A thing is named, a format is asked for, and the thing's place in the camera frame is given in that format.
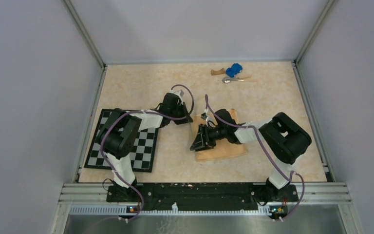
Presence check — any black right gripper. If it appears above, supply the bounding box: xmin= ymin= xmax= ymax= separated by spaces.
xmin=190 ymin=124 xmax=227 ymax=152

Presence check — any orange cloth napkin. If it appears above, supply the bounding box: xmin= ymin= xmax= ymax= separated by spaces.
xmin=191 ymin=109 xmax=247 ymax=162

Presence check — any silver metal spoon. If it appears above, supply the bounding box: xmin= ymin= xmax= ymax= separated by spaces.
xmin=221 ymin=77 xmax=250 ymax=84

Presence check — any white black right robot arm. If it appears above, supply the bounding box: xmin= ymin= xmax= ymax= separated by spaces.
xmin=190 ymin=109 xmax=312 ymax=201

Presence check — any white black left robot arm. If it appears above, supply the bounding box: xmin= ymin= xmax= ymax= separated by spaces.
xmin=96 ymin=90 xmax=192 ymax=202

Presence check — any small brown wooden piece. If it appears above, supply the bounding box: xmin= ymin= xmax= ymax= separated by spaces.
xmin=210 ymin=68 xmax=225 ymax=76

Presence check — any black white checkerboard mat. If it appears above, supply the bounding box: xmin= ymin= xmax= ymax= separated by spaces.
xmin=84 ymin=109 xmax=159 ymax=173

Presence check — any blue toy car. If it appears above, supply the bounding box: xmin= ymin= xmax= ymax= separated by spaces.
xmin=225 ymin=63 xmax=243 ymax=78

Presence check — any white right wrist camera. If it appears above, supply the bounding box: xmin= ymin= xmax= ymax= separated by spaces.
xmin=200 ymin=112 xmax=209 ymax=122

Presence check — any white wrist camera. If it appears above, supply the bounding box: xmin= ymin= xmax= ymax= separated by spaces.
xmin=173 ymin=90 xmax=184 ymax=102
xmin=200 ymin=112 xmax=209 ymax=122

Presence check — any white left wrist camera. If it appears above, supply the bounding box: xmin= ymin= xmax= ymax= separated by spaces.
xmin=173 ymin=90 xmax=184 ymax=102

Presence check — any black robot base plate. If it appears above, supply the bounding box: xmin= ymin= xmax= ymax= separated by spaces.
xmin=106 ymin=182 xmax=299 ymax=211

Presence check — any aluminium front frame rail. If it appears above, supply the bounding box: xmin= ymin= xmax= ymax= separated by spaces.
xmin=51 ymin=182 xmax=363 ymax=234

